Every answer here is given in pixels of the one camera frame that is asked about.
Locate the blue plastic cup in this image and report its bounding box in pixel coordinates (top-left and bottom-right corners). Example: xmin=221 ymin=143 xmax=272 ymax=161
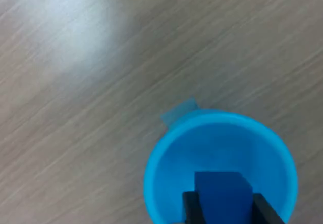
xmin=143 ymin=109 xmax=299 ymax=224

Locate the small blue cube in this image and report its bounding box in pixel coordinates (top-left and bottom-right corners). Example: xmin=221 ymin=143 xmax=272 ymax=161
xmin=194 ymin=171 xmax=254 ymax=224

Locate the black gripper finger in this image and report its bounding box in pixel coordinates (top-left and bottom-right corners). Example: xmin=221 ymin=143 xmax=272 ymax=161
xmin=253 ymin=193 xmax=287 ymax=224
xmin=182 ymin=191 xmax=206 ymax=224

